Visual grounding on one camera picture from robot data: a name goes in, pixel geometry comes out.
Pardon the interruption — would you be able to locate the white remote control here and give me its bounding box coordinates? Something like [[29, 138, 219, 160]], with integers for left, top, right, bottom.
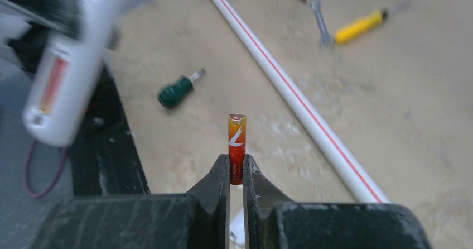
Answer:
[[22, 0, 186, 148]]

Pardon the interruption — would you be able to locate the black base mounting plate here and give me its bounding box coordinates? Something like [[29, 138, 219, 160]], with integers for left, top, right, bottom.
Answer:
[[69, 65, 150, 196]]

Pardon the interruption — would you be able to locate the white PVC pipe frame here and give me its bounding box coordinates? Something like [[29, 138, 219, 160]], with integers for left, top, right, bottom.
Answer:
[[212, 0, 390, 203]]

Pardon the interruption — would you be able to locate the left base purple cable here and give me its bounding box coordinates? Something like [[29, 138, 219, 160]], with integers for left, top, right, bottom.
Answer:
[[23, 140, 70, 200]]

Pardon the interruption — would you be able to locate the green handled screwdriver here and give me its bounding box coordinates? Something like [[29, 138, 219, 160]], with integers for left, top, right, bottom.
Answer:
[[157, 68, 206, 109]]

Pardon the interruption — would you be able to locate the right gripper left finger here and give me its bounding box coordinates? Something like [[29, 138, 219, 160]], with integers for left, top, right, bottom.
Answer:
[[31, 154, 230, 248]]

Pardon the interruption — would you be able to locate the yellow handled screwdriver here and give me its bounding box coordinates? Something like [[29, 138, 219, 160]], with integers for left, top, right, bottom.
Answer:
[[334, 0, 411, 45]]

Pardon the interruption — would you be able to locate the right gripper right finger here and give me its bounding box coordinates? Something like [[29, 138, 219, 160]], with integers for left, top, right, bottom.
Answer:
[[243, 155, 432, 248]]

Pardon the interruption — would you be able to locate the red battery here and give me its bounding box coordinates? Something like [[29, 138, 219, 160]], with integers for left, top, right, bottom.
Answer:
[[228, 113, 247, 185], [40, 56, 69, 114]]

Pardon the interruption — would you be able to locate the silver combination wrench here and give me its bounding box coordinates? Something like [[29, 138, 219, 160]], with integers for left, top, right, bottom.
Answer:
[[310, 0, 335, 47]]

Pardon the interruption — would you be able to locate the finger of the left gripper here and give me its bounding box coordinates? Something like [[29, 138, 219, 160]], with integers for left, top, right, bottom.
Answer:
[[1, 0, 81, 40]]

